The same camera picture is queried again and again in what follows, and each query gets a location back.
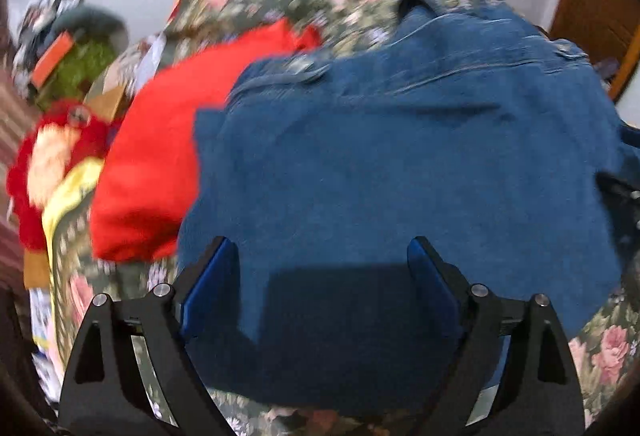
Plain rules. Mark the wooden door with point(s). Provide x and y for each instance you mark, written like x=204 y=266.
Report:
x=607 y=30

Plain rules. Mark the yellow garment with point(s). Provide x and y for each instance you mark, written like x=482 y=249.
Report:
x=78 y=182

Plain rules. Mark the green patterned bag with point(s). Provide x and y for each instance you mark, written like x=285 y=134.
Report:
x=73 y=77

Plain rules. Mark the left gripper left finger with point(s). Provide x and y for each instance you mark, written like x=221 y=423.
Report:
x=103 y=391

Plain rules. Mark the red plush toy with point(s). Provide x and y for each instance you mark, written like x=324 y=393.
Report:
x=69 y=141

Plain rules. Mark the grey pillow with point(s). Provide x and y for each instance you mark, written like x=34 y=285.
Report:
x=92 y=21

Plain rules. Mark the clutter pile of clothes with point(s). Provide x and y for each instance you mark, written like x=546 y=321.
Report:
x=35 y=33

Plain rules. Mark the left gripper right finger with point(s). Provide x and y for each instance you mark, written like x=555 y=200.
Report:
x=512 y=372

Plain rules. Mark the red folded garment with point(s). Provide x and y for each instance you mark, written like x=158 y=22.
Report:
x=149 y=179

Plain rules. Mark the orange box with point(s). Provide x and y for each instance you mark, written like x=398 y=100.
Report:
x=51 y=58

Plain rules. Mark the blue denim jacket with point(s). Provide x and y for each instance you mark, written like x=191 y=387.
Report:
x=470 y=129

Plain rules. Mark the green floral bedspread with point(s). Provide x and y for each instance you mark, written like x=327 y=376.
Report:
x=604 y=352

